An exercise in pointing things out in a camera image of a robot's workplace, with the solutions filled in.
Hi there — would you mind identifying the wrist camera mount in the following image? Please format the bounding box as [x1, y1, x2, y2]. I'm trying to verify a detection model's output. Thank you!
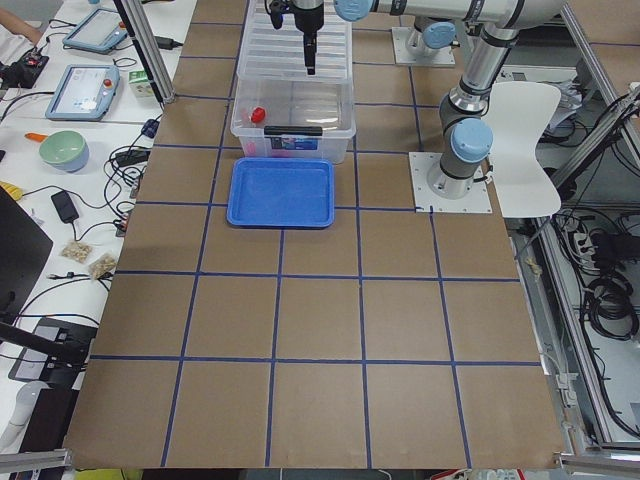
[264, 0, 291, 30]

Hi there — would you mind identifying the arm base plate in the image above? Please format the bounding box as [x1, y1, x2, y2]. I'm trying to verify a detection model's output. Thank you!
[391, 22, 456, 68]
[409, 152, 492, 214]

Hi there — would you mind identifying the green white carton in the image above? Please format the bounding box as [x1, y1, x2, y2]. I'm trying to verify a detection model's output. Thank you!
[127, 70, 155, 98]

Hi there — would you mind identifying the clear plastic box lid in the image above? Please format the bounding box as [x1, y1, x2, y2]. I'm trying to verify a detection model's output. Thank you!
[237, 1, 352, 83]

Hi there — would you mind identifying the blue plastic tray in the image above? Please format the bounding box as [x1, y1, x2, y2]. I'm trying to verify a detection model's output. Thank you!
[226, 157, 335, 229]

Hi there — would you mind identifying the clear plastic storage box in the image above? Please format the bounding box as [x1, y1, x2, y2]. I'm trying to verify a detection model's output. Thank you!
[231, 79, 356, 164]

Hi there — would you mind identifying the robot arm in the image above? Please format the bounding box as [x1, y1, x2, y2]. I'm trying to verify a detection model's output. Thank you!
[333, 1, 565, 200]

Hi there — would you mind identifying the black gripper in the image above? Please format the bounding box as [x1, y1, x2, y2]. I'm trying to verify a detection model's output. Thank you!
[292, 0, 324, 75]

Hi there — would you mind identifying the green bowl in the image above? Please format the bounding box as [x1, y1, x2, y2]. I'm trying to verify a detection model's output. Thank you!
[39, 130, 89, 173]

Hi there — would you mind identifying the black power adapter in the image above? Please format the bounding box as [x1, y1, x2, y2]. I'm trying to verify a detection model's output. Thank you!
[51, 190, 79, 224]

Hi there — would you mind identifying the white chair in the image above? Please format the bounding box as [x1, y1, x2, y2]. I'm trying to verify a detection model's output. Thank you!
[483, 81, 561, 218]

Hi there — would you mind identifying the aluminium frame post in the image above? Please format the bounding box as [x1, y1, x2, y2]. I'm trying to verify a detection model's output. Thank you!
[114, 0, 175, 105]

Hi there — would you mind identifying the toy carrot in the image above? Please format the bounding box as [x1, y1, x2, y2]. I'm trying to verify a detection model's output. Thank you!
[24, 132, 48, 143]

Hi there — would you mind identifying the black box latch handle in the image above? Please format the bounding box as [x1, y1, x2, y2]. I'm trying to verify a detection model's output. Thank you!
[263, 125, 323, 137]

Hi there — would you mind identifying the teach pendant tablet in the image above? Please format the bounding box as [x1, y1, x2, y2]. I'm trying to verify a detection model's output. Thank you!
[62, 8, 128, 54]
[45, 64, 120, 122]

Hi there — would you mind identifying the red block in box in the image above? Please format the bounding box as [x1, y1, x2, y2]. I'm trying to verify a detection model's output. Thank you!
[250, 107, 266, 124]

